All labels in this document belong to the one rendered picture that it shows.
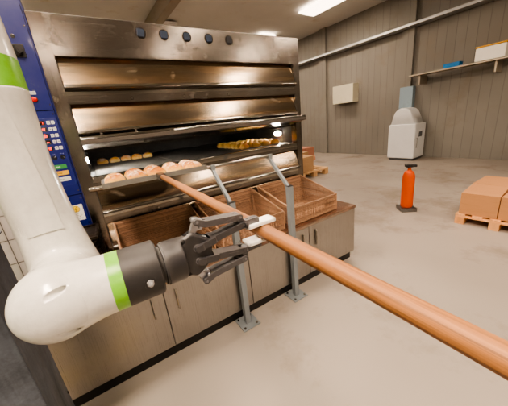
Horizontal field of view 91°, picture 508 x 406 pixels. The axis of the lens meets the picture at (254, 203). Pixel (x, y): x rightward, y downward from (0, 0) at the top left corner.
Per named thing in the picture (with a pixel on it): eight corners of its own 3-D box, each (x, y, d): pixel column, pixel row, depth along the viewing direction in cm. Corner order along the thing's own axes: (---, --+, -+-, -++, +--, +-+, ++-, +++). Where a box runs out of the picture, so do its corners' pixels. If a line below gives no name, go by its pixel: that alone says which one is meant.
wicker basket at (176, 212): (122, 256, 183) (111, 221, 174) (195, 233, 210) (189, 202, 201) (129, 289, 143) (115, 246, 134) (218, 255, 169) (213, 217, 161)
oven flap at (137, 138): (81, 144, 145) (84, 150, 162) (306, 119, 233) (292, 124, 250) (80, 140, 145) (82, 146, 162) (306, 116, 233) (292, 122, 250)
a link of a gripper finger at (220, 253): (197, 258, 44) (197, 266, 44) (251, 247, 50) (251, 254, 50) (190, 250, 47) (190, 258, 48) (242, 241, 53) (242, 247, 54)
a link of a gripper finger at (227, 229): (190, 247, 47) (187, 241, 47) (239, 221, 52) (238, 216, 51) (197, 254, 44) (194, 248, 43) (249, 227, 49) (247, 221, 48)
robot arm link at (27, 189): (-95, 89, 31) (18, 80, 36) (-48, 108, 40) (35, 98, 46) (39, 325, 41) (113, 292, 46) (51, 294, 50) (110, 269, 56)
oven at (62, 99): (96, 248, 343) (40, 80, 279) (231, 208, 447) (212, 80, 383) (103, 337, 188) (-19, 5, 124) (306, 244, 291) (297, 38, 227)
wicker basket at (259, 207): (198, 232, 211) (193, 201, 203) (254, 214, 239) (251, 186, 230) (223, 253, 171) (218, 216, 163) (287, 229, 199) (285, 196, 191)
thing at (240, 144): (215, 148, 286) (214, 143, 284) (251, 142, 309) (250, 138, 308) (242, 150, 236) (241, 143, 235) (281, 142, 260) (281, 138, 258)
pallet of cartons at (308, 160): (267, 174, 702) (265, 155, 686) (292, 167, 752) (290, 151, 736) (302, 180, 591) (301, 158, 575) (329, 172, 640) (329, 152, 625)
